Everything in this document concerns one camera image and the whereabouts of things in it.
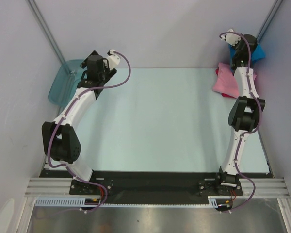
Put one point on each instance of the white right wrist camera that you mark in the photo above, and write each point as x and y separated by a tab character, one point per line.
231	37

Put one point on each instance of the blue t-shirt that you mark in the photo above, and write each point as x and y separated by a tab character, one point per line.
256	56

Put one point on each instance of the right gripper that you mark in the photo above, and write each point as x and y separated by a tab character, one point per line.
236	52

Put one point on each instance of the left aluminium frame post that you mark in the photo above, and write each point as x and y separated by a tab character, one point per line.
45	29

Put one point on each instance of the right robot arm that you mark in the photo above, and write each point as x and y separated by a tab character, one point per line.
245	115

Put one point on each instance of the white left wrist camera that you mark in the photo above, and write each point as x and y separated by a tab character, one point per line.
113	59

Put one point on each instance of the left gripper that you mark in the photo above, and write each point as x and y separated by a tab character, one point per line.
108	74

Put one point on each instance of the pink folded t-shirt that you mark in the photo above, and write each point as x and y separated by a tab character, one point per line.
226	82

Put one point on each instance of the aluminium front rail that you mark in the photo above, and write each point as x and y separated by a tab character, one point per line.
62	187

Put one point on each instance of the white slotted cable duct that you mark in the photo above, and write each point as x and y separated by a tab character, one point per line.
89	203

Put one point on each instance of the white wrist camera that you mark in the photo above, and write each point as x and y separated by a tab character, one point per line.
113	59
231	37

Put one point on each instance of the teal translucent plastic bin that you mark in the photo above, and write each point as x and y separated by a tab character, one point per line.
65	83

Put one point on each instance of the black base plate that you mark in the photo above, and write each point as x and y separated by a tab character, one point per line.
159	188

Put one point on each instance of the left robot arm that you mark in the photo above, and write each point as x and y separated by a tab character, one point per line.
61	144

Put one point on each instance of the aluminium frame post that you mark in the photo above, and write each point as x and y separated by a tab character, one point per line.
45	29
269	21

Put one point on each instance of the right aluminium frame post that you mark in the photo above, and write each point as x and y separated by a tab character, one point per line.
269	21

